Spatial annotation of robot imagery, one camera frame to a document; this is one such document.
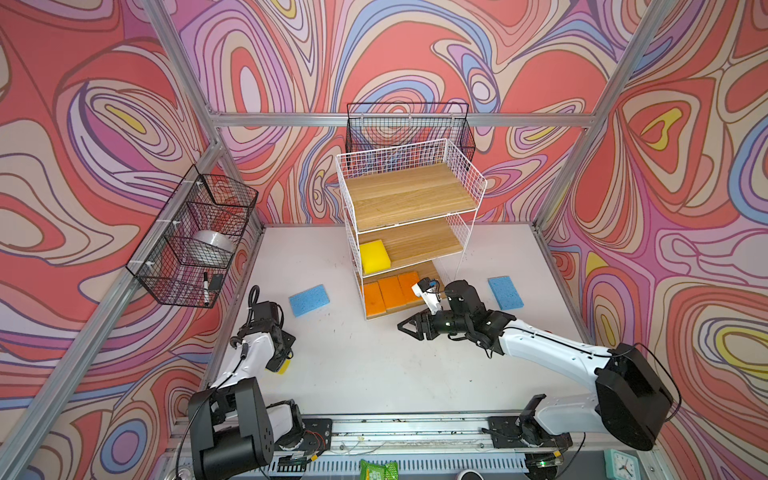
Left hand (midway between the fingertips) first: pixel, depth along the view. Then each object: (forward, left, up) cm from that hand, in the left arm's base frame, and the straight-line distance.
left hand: (291, 344), depth 88 cm
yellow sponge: (+14, -26, +24) cm, 38 cm away
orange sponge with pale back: (+15, -24, +1) cm, 29 cm away
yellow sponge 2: (-6, 0, 0) cm, 6 cm away
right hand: (-1, -35, +12) cm, 37 cm away
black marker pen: (+4, +15, +25) cm, 29 cm away
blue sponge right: (+17, -69, +1) cm, 71 cm away
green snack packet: (-31, -29, 0) cm, 42 cm away
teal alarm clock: (-30, -83, +2) cm, 88 cm away
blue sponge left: (+16, -3, -1) cm, 16 cm away
